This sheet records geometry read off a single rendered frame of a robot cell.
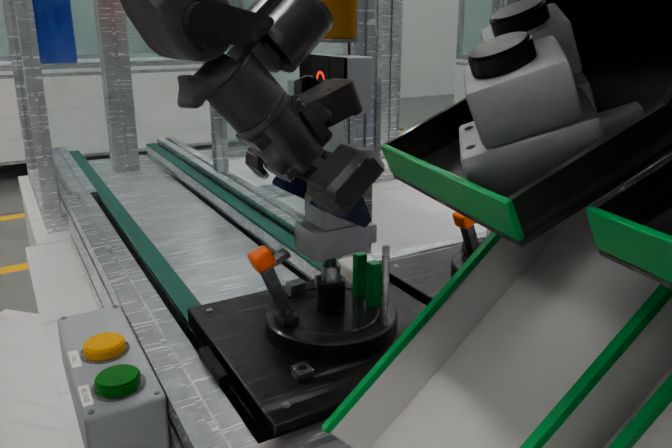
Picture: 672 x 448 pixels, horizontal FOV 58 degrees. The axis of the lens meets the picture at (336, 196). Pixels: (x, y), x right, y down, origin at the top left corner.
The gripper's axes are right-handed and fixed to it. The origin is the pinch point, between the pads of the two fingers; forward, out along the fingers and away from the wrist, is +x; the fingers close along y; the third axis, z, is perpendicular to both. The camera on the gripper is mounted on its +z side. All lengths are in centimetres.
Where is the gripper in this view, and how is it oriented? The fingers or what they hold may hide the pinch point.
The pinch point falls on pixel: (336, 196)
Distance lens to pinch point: 60.3
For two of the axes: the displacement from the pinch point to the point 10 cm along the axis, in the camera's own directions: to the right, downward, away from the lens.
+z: 6.5, -7.3, 1.9
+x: 5.7, 6.4, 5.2
